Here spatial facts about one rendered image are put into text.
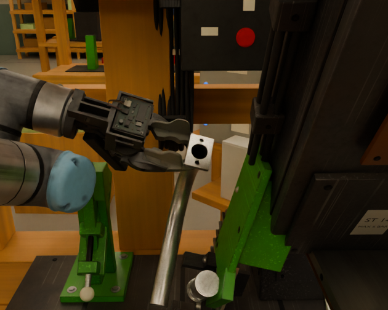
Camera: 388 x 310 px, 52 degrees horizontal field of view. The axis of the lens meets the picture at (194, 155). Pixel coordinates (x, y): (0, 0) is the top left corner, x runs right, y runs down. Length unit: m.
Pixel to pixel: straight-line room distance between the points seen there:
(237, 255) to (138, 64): 0.46
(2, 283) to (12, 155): 0.60
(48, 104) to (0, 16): 11.13
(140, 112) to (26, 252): 0.63
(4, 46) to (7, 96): 11.19
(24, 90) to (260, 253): 0.41
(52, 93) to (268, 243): 0.37
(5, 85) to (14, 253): 0.59
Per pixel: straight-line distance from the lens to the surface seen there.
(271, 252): 0.60
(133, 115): 0.57
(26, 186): 0.48
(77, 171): 0.50
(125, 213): 0.99
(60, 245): 1.10
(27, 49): 10.73
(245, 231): 0.56
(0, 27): 11.75
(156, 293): 0.69
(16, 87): 0.61
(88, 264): 0.82
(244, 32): 0.74
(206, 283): 0.61
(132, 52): 0.86
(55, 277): 0.97
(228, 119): 0.98
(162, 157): 0.61
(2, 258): 1.11
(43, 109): 0.60
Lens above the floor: 1.48
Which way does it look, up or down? 22 degrees down
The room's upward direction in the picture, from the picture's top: straight up
